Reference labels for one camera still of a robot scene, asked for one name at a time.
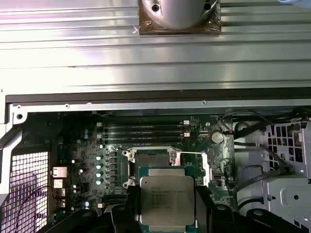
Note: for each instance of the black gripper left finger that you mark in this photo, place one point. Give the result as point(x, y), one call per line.
point(132, 206)

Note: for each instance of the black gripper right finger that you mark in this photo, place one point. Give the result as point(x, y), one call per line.
point(205, 211)

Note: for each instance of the silver CPU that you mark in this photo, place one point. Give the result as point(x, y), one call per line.
point(167, 201)

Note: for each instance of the metal socket cover frame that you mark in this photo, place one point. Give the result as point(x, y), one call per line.
point(205, 170)

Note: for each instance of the RAM slot with white clips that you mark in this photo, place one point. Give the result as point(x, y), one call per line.
point(165, 122)
point(165, 134)
point(109, 205)

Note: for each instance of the CPU socket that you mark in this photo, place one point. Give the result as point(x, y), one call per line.
point(153, 159)

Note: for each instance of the round silver coin battery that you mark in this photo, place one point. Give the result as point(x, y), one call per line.
point(217, 137)

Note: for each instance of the grey metal drive cage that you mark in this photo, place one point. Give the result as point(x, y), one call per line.
point(279, 194)

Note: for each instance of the green motherboard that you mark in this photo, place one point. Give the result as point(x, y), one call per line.
point(80, 150)

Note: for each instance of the silver network port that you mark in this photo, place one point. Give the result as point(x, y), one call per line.
point(59, 171)

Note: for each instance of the black and grey PC case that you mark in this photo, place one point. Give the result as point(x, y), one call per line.
point(97, 106)

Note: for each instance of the square brown base plate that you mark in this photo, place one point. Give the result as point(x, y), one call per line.
point(216, 24)

